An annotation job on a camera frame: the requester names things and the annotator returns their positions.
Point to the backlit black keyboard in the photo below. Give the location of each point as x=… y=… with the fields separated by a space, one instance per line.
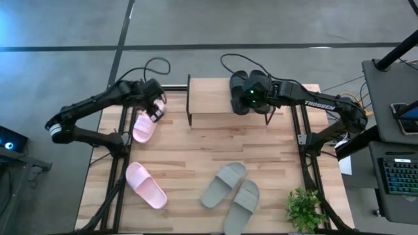
x=400 y=176

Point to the grey slide sandal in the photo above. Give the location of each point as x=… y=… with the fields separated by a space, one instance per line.
x=243 y=205
x=222 y=186

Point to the smartphone with dark screen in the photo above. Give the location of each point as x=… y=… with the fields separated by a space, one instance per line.
x=406 y=125

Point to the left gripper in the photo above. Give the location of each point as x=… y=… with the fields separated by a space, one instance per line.
x=151 y=93

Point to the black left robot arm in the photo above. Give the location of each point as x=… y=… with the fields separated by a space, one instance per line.
x=91 y=102

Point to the black device with blue light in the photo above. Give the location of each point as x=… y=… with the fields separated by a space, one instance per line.
x=13 y=138

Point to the black aluminium frame rails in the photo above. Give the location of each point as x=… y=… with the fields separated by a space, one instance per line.
x=118 y=196
x=308 y=182

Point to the white paper sheet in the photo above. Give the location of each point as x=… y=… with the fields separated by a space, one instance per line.
x=345 y=166

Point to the dark metal stand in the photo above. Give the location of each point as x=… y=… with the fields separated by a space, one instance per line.
x=29 y=161

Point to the black round pole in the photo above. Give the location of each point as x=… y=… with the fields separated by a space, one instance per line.
x=396 y=50

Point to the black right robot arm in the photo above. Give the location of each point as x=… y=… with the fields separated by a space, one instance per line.
x=320 y=101

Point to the grey side desk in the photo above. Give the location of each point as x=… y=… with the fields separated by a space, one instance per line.
x=375 y=202
x=379 y=98

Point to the wooden shelf with black frame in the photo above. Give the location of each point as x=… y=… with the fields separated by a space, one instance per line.
x=209 y=96

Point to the pink slide sandal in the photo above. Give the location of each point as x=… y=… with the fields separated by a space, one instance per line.
x=143 y=129
x=147 y=187

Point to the small green plant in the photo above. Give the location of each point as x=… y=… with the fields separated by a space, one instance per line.
x=303 y=210

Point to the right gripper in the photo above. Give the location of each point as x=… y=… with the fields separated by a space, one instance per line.
x=261 y=93

